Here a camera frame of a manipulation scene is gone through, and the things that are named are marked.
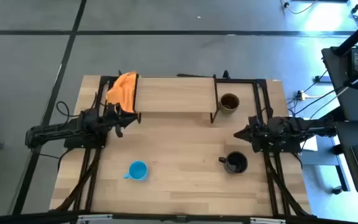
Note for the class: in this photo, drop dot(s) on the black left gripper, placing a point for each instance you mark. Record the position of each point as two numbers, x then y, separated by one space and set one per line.
113 116

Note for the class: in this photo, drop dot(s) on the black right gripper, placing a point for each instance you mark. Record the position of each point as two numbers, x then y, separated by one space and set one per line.
261 133

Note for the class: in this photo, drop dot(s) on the orange microfibre cloth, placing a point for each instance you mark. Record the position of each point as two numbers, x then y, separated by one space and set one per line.
121 90

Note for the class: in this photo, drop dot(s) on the black ceramic mug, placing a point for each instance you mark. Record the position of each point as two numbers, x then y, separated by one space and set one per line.
236 163

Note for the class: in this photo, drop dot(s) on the olive brown ceramic mug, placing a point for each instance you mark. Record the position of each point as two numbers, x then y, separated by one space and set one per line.
228 102

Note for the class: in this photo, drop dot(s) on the wooden shelf with black legs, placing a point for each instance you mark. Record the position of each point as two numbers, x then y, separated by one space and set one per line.
176 95

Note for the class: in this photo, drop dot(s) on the small blue mug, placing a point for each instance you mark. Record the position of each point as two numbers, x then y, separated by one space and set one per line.
138 170

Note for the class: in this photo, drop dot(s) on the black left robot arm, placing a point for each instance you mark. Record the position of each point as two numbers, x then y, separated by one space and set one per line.
54 132

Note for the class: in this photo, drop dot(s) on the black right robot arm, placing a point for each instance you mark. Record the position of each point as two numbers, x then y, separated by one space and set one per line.
306 127

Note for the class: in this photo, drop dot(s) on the white power strip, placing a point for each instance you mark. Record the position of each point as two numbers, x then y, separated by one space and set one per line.
301 95

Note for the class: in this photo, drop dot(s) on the black plug adapter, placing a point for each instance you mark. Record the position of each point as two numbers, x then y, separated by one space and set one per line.
318 79

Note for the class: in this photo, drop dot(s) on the dark grey keyboard desk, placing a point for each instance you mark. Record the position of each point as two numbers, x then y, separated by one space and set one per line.
345 161

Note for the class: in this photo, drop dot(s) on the black caster wheel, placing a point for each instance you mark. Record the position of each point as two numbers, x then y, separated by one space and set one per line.
337 190

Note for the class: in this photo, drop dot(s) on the dark grey cart top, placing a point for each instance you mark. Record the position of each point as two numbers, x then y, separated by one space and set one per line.
353 105

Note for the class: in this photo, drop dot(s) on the black diagonal pole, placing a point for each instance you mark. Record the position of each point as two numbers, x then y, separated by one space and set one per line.
356 35

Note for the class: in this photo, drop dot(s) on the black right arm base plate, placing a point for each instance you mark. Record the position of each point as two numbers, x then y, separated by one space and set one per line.
287 148

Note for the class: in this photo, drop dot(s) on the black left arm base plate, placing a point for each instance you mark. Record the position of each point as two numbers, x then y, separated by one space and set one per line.
73 143

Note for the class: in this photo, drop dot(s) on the silver rail bracket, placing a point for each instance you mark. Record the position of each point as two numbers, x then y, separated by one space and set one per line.
95 219
267 221

